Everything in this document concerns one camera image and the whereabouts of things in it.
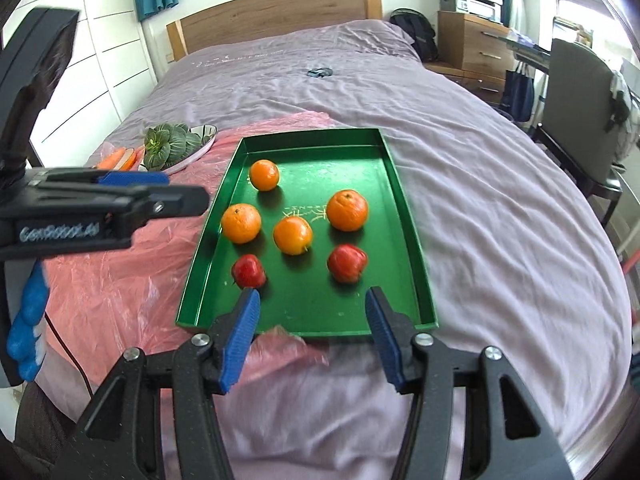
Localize green rectangular tray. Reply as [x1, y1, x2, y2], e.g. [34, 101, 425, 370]
[175, 128, 440, 340]

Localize white printer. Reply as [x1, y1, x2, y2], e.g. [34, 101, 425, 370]
[437, 0, 504, 22]

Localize orange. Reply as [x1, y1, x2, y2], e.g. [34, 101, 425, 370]
[220, 203, 262, 245]
[249, 159, 280, 192]
[326, 189, 369, 232]
[272, 215, 314, 256]

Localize glass desk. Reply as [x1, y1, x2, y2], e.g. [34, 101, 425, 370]
[506, 29, 557, 69]

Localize dark thin cable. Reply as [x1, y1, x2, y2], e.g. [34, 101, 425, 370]
[43, 310, 97, 397]

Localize person's left hand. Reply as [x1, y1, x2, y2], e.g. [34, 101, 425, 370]
[7, 261, 50, 382]

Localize carrot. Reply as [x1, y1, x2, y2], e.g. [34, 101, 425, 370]
[95, 147, 129, 170]

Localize black backpack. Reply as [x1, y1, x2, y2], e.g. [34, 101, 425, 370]
[388, 8, 439, 64]

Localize green bok choy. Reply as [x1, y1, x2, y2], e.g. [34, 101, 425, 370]
[143, 123, 204, 169]

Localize white wardrobe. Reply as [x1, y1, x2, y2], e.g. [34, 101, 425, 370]
[0, 0, 158, 171]

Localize grey chair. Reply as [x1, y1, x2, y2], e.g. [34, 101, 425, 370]
[531, 37, 640, 200]

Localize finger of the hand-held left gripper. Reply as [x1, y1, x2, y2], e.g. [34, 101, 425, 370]
[36, 185, 210, 223]
[30, 168, 170, 189]

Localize wooden dresser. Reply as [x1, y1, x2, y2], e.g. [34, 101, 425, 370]
[425, 10, 517, 107]

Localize white enamel plate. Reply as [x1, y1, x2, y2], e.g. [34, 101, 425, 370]
[136, 123, 220, 176]

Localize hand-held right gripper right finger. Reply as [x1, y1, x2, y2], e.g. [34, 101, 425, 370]
[365, 286, 571, 480]

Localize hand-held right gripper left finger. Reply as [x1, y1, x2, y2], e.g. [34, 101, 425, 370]
[52, 287, 262, 480]

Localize pink plastic sheet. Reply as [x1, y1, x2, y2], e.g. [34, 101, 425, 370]
[30, 110, 332, 397]

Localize dark blue bag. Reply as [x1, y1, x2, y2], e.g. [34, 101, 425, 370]
[501, 62, 536, 122]

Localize clothes on chair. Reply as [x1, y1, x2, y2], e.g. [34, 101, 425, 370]
[601, 66, 637, 134]

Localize dark cloth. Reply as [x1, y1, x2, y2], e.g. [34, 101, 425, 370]
[12, 382, 93, 467]

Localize wooden headboard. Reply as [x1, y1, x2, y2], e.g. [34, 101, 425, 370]
[166, 0, 384, 64]

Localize red apple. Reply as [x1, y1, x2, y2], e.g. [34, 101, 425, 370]
[326, 244, 369, 284]
[231, 254, 267, 291]

